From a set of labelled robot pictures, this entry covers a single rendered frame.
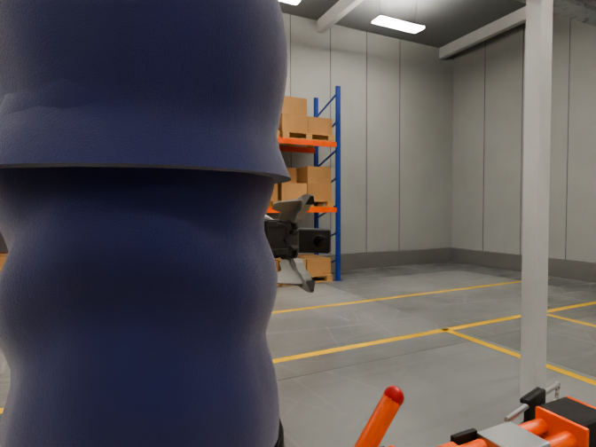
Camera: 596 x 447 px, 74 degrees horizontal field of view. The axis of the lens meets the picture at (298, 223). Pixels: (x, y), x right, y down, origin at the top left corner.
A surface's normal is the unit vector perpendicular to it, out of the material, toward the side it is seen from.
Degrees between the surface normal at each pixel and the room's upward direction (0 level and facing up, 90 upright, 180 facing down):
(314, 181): 90
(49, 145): 75
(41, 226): 70
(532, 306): 90
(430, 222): 90
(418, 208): 90
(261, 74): 101
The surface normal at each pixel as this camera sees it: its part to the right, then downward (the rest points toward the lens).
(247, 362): 0.94, -0.18
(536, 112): -0.92, 0.02
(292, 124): 0.41, 0.04
